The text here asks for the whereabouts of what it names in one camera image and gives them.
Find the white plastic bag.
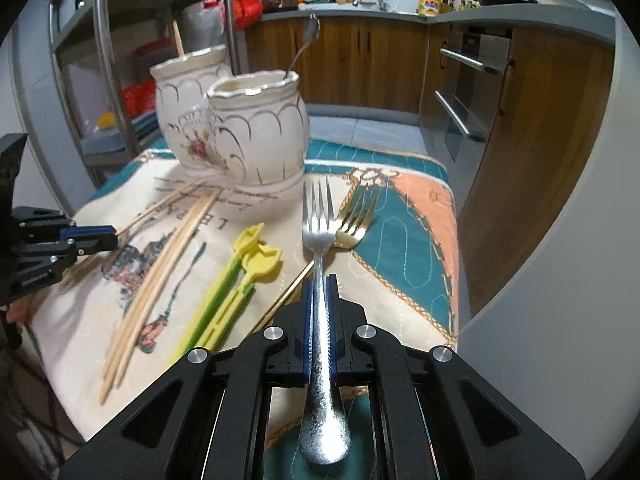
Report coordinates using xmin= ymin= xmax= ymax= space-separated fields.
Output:
xmin=182 ymin=0 xmax=226 ymax=56

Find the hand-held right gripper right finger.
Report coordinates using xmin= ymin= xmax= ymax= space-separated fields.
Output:
xmin=324 ymin=274 xmax=586 ymax=480

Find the printed quilted tablecloth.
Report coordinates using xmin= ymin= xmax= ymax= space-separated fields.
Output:
xmin=30 ymin=137 xmax=461 ymax=480

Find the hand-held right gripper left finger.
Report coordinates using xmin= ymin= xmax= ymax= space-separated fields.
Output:
xmin=59 ymin=280 xmax=314 ymax=480

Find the red mesh bag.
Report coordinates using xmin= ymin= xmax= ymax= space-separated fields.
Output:
xmin=122 ymin=82 xmax=161 ymax=117

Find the cream ceramic jar floral print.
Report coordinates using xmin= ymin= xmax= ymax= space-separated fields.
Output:
xmin=151 ymin=45 xmax=236 ymax=172

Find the built-in steel oven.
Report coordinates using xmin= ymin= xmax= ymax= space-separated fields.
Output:
xmin=434 ymin=27 xmax=516 ymax=163

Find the grey kitchen countertop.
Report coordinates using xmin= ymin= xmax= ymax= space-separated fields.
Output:
xmin=260 ymin=1 xmax=617 ymax=47

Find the gold fork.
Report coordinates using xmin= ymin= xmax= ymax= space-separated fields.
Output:
xmin=248 ymin=185 xmax=383 ymax=335

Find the wooden kitchen cabinet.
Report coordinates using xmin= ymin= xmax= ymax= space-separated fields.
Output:
xmin=245 ymin=10 xmax=616 ymax=313

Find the metal shelf rack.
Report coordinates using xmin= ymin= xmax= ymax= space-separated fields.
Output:
xmin=47 ymin=0 xmax=246 ymax=186

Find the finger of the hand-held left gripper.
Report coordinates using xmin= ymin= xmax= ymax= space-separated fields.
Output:
xmin=0 ymin=238 xmax=119 ymax=305
xmin=12 ymin=207 xmax=119 ymax=247

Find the silver fork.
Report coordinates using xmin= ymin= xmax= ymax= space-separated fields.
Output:
xmin=299 ymin=176 xmax=352 ymax=465

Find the red lidded plastic container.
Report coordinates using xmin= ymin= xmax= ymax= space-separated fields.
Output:
xmin=134 ymin=37 xmax=174 ymax=79

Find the silver spoon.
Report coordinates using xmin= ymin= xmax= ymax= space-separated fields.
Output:
xmin=284 ymin=14 xmax=321 ymax=82

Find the cream ceramic jar gold trim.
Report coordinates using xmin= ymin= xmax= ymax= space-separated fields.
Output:
xmin=206 ymin=71 xmax=311 ymax=208

